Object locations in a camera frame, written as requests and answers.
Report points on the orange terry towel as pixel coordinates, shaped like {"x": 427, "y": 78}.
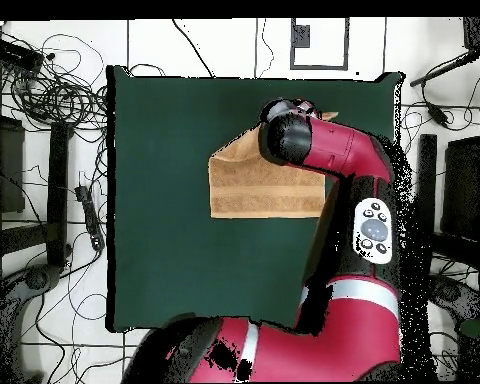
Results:
{"x": 260, "y": 192}

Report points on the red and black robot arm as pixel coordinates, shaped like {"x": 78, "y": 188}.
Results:
{"x": 336, "y": 248}

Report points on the dark flat panel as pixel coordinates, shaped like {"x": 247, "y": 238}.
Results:
{"x": 8, "y": 168}
{"x": 464, "y": 188}

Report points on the black power adapter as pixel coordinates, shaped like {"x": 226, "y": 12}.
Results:
{"x": 438, "y": 115}

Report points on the black floor beam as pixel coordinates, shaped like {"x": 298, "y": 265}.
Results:
{"x": 58, "y": 192}
{"x": 427, "y": 168}

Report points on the black rod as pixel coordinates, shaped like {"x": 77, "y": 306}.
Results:
{"x": 444, "y": 68}

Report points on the dark green table cloth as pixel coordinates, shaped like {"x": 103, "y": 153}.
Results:
{"x": 164, "y": 260}

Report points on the black power strip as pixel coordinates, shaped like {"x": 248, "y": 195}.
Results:
{"x": 90, "y": 216}

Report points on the dark grey stand base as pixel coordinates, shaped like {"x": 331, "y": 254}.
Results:
{"x": 36, "y": 278}
{"x": 460, "y": 298}

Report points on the black rectangular box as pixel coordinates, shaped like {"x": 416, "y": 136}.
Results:
{"x": 16, "y": 54}

